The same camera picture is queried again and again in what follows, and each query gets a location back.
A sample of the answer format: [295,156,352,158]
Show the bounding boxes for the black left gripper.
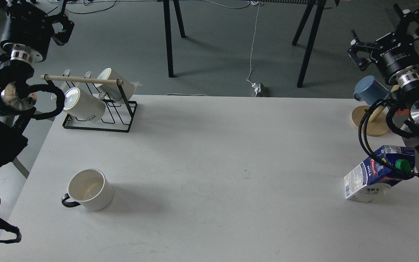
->
[0,4,75,62]

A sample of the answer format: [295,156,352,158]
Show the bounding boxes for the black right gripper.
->
[347,4,419,86]

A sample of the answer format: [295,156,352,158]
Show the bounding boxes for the blue milk carton green cap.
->
[344,145,415,203]

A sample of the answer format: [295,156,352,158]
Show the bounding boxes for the white mug black handle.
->
[61,168,114,212]

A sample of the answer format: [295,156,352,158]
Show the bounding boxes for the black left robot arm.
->
[0,0,74,167]

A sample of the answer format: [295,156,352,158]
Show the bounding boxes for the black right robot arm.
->
[348,4,419,178]

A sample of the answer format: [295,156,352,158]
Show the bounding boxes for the blue mug on tree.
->
[353,76,390,106]

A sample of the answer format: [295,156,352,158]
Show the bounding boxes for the orange mug on tree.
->
[395,109,410,116]

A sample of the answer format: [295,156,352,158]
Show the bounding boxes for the white mug rear on rack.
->
[94,68,136,104]

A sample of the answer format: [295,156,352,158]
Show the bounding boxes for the white mug on rack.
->
[63,87,106,122]
[94,68,136,104]

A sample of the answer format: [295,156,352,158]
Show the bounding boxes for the white mug front on rack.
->
[63,87,106,122]

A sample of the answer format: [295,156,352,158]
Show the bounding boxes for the wooden mug tree stand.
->
[351,69,419,137]

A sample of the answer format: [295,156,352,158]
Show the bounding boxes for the black table legs right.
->
[292,0,326,88]

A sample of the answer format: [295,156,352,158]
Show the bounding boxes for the black table legs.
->
[162,0,186,78]
[292,0,326,88]

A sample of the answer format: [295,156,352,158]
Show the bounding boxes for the black table legs left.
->
[162,0,186,78]

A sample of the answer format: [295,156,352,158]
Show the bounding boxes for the white power adapter on floor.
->
[252,83,269,97]

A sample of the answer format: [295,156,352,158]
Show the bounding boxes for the black cables on floor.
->
[48,0,119,15]

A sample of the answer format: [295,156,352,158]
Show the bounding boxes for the black wire mug rack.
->
[41,68,142,133]

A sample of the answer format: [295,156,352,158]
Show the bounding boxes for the white cable on floor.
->
[246,0,264,85]

